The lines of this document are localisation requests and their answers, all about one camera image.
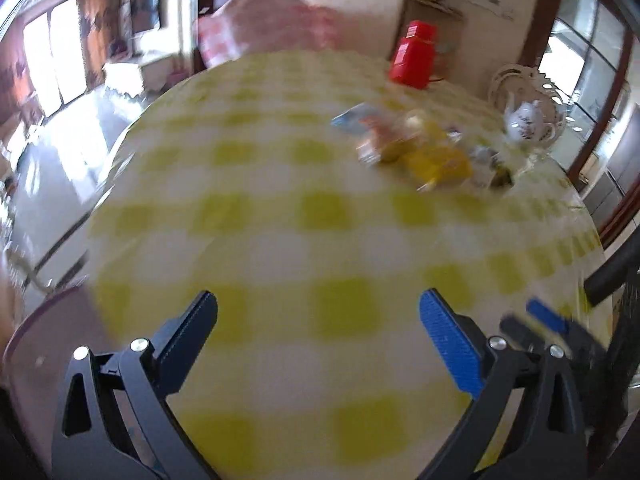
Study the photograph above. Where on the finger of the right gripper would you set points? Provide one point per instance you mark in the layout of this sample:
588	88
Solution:
521	335
547	317

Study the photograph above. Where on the white tv cabinet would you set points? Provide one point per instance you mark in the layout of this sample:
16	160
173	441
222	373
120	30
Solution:
139	75

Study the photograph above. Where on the blue snack packet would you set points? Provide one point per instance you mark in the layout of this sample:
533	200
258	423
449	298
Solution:
353	121

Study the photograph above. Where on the red thermos jug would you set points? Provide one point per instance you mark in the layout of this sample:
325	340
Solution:
413	62

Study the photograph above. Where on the orange bread snack packet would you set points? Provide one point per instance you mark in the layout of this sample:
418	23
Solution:
387	138

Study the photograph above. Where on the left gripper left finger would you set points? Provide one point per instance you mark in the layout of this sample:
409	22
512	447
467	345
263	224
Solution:
113	419

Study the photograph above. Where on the white floral teapot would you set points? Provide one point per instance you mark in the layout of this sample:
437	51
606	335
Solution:
526	125

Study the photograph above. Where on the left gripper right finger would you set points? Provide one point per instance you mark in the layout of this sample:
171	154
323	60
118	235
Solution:
547	439

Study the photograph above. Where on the purple rimmed storage box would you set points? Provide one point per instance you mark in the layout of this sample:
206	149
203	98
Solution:
36	359

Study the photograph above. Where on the pink checkered covered chair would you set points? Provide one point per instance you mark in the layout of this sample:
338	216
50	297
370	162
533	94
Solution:
243	27

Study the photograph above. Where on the white ornate chair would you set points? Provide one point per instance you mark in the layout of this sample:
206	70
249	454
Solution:
526	84

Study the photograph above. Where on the wall television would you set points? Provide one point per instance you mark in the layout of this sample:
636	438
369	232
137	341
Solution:
144	16

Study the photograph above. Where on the corner wooden shelf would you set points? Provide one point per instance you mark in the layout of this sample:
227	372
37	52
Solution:
442	6

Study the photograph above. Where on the yellow checkered tablecloth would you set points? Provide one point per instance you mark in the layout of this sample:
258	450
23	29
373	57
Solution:
318	366

